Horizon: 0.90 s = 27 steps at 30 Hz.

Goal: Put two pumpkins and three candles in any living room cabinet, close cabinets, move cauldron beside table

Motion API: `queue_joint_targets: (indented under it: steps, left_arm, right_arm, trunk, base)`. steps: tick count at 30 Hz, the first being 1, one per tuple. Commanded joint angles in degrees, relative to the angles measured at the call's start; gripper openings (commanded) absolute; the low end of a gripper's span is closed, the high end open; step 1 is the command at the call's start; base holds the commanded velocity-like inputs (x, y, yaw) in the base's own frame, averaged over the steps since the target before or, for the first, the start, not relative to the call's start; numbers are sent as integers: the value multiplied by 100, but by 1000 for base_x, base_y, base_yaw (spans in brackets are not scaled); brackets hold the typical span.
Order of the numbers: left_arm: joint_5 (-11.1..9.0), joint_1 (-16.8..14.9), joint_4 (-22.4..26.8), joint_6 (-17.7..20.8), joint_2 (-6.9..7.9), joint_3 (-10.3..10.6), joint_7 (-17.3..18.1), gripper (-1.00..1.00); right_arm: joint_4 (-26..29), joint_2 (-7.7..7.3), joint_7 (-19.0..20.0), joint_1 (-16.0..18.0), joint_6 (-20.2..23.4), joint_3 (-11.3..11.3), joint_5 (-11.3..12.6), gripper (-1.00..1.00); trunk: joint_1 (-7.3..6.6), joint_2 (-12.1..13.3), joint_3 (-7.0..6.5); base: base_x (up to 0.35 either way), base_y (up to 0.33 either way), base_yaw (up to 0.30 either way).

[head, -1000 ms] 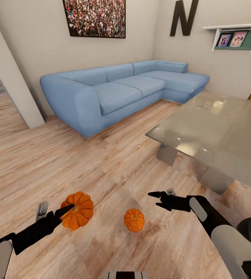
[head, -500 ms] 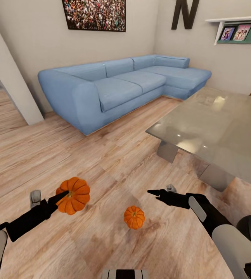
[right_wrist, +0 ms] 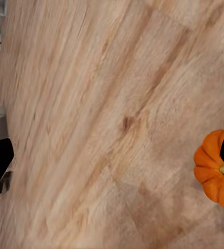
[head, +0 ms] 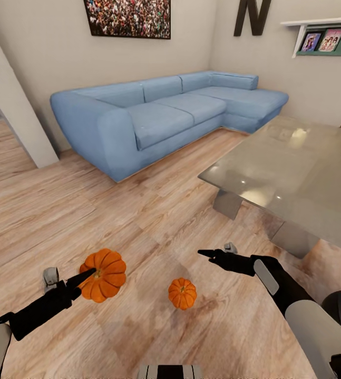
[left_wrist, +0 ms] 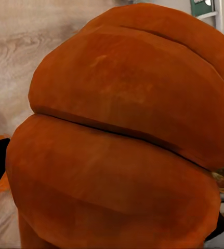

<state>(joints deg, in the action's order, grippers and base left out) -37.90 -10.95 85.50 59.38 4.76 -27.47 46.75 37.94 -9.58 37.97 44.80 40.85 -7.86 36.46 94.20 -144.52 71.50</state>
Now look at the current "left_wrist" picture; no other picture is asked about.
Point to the pumpkin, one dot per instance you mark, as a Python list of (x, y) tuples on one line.
[(125, 149), (4, 183)]

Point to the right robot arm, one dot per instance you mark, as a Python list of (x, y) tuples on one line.
[(216, 239)]

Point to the shelf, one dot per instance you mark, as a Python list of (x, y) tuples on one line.
[(208, 8)]

